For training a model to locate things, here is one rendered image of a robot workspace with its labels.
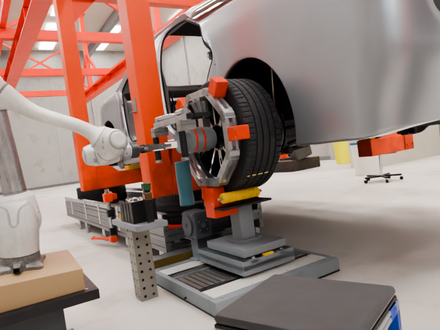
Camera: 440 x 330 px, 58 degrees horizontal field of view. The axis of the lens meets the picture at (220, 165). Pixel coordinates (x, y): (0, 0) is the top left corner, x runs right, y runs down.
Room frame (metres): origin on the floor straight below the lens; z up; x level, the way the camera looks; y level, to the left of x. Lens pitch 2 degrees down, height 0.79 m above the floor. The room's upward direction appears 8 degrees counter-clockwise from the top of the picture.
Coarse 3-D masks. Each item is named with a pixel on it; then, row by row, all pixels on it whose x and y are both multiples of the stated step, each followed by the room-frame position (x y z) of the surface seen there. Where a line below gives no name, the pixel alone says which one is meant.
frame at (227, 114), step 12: (192, 96) 2.28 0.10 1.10; (204, 96) 2.20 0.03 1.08; (216, 108) 2.08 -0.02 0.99; (228, 108) 2.06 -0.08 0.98; (228, 120) 2.03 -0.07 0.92; (228, 144) 2.02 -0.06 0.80; (192, 156) 2.47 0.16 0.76; (228, 156) 2.03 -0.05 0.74; (192, 168) 2.39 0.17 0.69; (228, 168) 2.08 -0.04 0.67; (204, 180) 2.27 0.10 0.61; (216, 180) 2.16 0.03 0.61; (228, 180) 2.16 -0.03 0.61
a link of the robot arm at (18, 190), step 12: (0, 108) 1.74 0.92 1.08; (0, 120) 1.74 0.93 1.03; (0, 132) 1.74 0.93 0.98; (0, 144) 1.74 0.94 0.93; (12, 144) 1.78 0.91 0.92; (0, 156) 1.74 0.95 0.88; (12, 156) 1.77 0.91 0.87; (0, 168) 1.75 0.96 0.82; (12, 168) 1.76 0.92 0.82; (0, 180) 1.76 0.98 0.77; (12, 180) 1.76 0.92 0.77; (12, 192) 1.76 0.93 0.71; (24, 192) 1.78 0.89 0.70; (0, 204) 1.75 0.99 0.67; (36, 204) 1.81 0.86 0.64
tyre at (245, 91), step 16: (240, 80) 2.26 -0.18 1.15; (240, 96) 2.08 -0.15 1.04; (256, 96) 2.12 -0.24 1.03; (240, 112) 2.04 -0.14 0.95; (256, 112) 2.07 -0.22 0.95; (272, 112) 2.12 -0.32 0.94; (256, 128) 2.04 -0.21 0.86; (272, 128) 2.10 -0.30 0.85; (240, 144) 2.08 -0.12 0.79; (256, 144) 2.05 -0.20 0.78; (272, 144) 2.10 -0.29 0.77; (240, 160) 2.09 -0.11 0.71; (256, 160) 2.08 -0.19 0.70; (272, 160) 2.15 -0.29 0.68; (208, 176) 2.40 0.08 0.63; (240, 176) 2.11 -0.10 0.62; (256, 176) 2.16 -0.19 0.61
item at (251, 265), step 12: (204, 252) 2.42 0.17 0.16; (216, 252) 2.40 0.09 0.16; (264, 252) 2.30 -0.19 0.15; (276, 252) 2.19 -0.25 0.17; (288, 252) 2.24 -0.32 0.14; (216, 264) 2.31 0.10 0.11; (228, 264) 2.20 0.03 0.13; (240, 264) 2.09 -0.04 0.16; (252, 264) 2.10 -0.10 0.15; (264, 264) 2.14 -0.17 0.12; (276, 264) 2.19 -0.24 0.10
